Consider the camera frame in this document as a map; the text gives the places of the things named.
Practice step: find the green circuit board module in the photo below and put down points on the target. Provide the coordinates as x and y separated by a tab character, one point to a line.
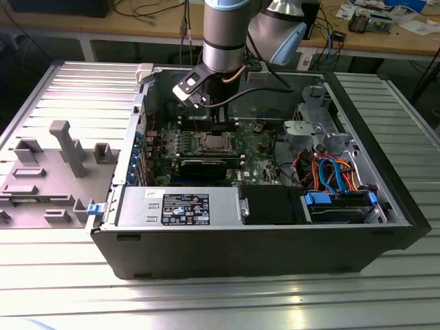
381	24

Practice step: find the wooden desk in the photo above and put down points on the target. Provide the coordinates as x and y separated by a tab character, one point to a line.
137	25

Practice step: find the black graphics card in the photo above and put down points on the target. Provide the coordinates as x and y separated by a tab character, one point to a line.
203	169

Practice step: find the grey parts rack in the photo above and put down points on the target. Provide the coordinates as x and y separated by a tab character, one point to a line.
44	203

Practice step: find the black PC case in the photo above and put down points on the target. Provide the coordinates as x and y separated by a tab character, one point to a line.
240	251

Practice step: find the hard disk blue carrier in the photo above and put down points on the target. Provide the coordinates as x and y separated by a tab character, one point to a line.
330	214

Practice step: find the black tower box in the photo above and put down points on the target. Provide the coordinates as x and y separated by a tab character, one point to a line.
314	27

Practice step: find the finned CPU cooler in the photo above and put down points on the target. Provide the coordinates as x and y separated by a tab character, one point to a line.
359	22

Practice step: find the silver power supply unit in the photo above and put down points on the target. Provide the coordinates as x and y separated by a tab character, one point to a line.
137	206

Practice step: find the silver square CPU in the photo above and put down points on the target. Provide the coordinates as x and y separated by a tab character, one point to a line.
214	141

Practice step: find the small black adapter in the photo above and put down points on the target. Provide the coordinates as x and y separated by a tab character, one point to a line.
339	36

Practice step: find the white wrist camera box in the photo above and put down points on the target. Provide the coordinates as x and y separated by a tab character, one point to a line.
187	86

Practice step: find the small white papers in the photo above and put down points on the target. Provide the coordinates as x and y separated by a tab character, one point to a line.
345	10

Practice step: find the large black box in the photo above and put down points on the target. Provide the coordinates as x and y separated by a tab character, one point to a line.
58	8

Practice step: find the blue case latch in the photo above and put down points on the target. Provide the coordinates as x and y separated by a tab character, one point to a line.
94	209

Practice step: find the CPU socket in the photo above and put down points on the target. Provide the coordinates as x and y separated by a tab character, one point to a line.
197	139

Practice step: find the grey metal bay box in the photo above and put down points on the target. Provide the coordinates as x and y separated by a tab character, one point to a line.
302	135

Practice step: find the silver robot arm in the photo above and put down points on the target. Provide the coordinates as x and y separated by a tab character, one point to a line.
223	34

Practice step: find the white paper sheet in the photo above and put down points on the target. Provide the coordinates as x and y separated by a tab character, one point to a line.
417	27

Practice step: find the blue box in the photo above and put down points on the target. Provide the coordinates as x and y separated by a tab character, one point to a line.
405	4

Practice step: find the round coin battery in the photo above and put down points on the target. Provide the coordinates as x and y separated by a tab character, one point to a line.
258	128

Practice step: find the RAM slot white clips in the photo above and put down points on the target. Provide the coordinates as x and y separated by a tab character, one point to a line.
187	120
187	126

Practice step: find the green motherboard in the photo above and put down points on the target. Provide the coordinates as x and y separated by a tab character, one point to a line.
256	151

